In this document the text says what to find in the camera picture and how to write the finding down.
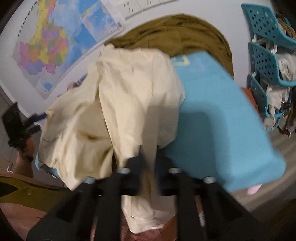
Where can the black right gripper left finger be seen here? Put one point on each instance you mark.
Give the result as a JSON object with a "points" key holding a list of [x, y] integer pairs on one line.
{"points": [[91, 211]]}

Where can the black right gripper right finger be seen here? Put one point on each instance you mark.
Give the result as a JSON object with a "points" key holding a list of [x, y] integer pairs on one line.
{"points": [[205, 210]]}

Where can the cream yellow coat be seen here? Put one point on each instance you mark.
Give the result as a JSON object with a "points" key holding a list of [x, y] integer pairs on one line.
{"points": [[128, 103]]}

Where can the person's left hand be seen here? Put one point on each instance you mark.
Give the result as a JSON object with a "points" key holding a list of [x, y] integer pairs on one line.
{"points": [[26, 153]]}

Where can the olive brown jacket sleeve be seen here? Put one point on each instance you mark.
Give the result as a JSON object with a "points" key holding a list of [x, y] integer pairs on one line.
{"points": [[24, 202]]}

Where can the light blue bed sheet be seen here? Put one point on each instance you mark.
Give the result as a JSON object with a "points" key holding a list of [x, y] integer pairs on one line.
{"points": [[219, 133]]}

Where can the teal plastic shelf rack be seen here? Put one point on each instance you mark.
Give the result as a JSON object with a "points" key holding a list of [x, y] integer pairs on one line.
{"points": [[272, 81]]}

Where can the olive green garment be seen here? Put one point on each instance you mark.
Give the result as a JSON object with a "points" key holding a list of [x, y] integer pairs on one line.
{"points": [[178, 35]]}

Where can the colourful wall map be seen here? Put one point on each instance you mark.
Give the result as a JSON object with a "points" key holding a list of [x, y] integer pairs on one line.
{"points": [[55, 35]]}

